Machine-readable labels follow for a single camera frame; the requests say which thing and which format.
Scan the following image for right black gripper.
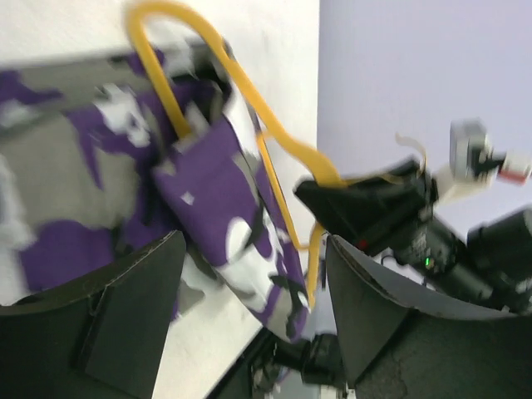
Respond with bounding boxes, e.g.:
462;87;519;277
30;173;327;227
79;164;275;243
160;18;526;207
294;159;495;303

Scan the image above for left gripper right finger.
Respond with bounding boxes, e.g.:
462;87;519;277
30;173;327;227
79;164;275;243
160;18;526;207
326;236;531;399

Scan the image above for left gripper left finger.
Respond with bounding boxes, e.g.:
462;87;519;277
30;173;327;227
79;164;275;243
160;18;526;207
1;231;186;399

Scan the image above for yellow plastic hanger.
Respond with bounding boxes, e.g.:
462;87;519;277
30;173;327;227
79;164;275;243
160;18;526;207
126;1;406;308

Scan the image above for purple camouflage trousers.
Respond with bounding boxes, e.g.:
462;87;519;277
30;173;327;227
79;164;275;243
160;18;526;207
1;42;310;342

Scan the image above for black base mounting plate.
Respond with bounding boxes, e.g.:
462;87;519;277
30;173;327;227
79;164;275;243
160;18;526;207
207;328;350;399

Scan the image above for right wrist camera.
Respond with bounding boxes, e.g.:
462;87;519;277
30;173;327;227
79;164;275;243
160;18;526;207
433;119;531;204

